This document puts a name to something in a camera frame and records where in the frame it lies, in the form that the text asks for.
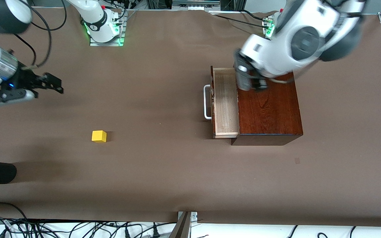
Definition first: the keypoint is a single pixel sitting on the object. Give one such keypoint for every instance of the brown paper table cover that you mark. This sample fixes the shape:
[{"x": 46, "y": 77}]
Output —
[{"x": 144, "y": 165}]

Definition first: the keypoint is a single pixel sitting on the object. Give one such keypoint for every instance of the black power plug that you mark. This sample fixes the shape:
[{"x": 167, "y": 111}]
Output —
[{"x": 155, "y": 233}]

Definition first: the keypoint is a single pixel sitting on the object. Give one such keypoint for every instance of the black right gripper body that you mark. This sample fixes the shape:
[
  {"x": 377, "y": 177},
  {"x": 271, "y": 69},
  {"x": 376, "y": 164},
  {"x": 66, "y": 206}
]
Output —
[{"x": 26, "y": 80}]

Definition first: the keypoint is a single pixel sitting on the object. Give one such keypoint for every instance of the dark brown wooden cabinet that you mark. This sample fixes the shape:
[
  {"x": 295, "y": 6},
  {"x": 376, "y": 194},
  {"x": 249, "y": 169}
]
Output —
[{"x": 270, "y": 112}]

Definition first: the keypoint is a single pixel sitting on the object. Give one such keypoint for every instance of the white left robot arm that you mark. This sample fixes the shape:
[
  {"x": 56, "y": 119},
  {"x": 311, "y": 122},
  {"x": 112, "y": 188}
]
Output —
[{"x": 276, "y": 56}]

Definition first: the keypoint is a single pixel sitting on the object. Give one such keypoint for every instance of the yellow block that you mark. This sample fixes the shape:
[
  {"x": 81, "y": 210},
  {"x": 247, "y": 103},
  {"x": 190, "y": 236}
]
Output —
[{"x": 98, "y": 136}]

